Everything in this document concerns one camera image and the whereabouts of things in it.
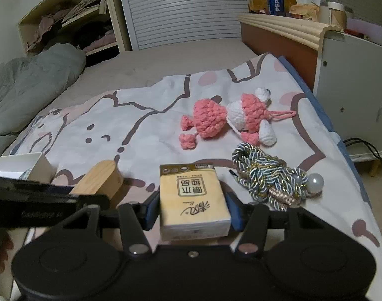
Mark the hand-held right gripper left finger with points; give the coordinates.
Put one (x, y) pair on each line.
(151, 210)

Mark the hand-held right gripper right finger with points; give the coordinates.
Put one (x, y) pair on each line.
(233, 210)

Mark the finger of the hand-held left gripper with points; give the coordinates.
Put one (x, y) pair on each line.
(58, 190)
(90, 201)

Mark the oval wooden box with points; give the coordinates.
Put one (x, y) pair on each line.
(100, 178)

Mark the white cardboard box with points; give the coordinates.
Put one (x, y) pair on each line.
(42, 166)

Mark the yellow tissue pack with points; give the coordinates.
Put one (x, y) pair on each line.
(191, 200)

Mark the person's left hand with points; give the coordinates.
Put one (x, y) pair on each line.
(3, 250)

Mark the printed blanket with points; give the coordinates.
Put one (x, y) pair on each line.
(147, 125)

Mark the pink white crochet toy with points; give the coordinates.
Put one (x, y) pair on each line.
(250, 113)

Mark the grey duvet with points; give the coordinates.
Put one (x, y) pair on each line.
(31, 84)

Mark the beige bed mattress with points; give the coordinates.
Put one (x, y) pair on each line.
(147, 59)

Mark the dark clothes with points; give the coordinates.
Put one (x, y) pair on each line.
(90, 33)

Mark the pink crumpled clothes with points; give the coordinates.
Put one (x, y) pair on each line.
(45, 26)

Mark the white bedside cabinet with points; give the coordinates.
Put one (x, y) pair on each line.
(350, 94)

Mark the wooden ribbed headboard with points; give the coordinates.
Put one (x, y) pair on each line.
(282, 37)

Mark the beige folded clothes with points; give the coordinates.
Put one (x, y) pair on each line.
(84, 4)

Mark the blue cola can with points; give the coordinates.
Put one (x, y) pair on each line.
(276, 3)

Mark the beige patterned tissue box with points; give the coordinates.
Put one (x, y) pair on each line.
(305, 9)

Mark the jar with white lid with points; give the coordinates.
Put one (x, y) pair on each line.
(336, 14)

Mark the purple book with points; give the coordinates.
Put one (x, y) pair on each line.
(365, 28)

